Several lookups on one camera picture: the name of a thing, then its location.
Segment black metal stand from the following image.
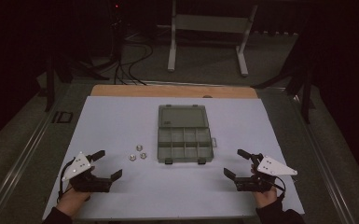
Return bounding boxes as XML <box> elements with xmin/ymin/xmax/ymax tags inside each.
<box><xmin>36</xmin><ymin>52</ymin><xmax>76</xmax><ymax>113</ymax></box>
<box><xmin>251</xmin><ymin>31</ymin><xmax>321</xmax><ymax>125</ymax></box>

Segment black tripod stand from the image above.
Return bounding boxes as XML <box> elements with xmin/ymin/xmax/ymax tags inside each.
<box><xmin>74</xmin><ymin>0</ymin><xmax>129</xmax><ymax>81</ymax></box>

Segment black floor cables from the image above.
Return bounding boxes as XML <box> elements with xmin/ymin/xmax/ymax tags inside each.
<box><xmin>114</xmin><ymin>41</ymin><xmax>155</xmax><ymax>87</ymax></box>

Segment black rectangular floor frame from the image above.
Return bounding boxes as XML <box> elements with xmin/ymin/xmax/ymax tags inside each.
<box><xmin>51</xmin><ymin>110</ymin><xmax>75</xmax><ymax>124</ymax></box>

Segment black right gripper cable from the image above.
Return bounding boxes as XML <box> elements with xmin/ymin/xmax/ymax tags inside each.
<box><xmin>271</xmin><ymin>175</ymin><xmax>297</xmax><ymax>200</ymax></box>

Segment white table cover board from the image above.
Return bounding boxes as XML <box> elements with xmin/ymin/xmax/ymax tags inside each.
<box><xmin>42</xmin><ymin>95</ymin><xmax>306</xmax><ymax>221</ymax></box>

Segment white metal frame stand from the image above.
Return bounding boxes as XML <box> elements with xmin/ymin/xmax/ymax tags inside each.
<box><xmin>166</xmin><ymin>0</ymin><xmax>259</xmax><ymax>77</ymax></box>

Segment clear plastic compartment organizer box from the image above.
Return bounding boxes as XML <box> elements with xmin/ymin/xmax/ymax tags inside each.
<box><xmin>157</xmin><ymin>104</ymin><xmax>218</xmax><ymax>165</ymax></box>

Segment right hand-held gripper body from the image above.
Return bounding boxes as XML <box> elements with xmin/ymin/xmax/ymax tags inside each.
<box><xmin>234</xmin><ymin>152</ymin><xmax>299</xmax><ymax>193</ymax></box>

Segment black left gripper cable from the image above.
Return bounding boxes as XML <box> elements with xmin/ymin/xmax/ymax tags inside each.
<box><xmin>57</xmin><ymin>161</ymin><xmax>76</xmax><ymax>202</ymax></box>

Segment metal floor rail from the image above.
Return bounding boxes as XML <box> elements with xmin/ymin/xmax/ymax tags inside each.
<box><xmin>287</xmin><ymin>90</ymin><xmax>358</xmax><ymax>224</ymax></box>
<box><xmin>0</xmin><ymin>83</ymin><xmax>71</xmax><ymax>224</ymax></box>

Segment person's right hand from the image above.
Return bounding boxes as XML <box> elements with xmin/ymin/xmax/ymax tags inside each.
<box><xmin>250</xmin><ymin>167</ymin><xmax>278</xmax><ymax>209</ymax></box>

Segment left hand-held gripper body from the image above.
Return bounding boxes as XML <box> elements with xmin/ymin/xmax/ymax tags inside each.
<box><xmin>61</xmin><ymin>151</ymin><xmax>113</xmax><ymax>194</ymax></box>

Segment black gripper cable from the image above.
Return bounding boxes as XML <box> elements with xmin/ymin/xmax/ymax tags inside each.
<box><xmin>57</xmin><ymin>161</ymin><xmax>76</xmax><ymax>202</ymax></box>
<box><xmin>271</xmin><ymin>175</ymin><xmax>297</xmax><ymax>200</ymax></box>

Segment person's left hand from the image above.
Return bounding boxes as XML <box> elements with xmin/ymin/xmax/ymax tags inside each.
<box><xmin>55</xmin><ymin>184</ymin><xmax>91</xmax><ymax>217</ymax></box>

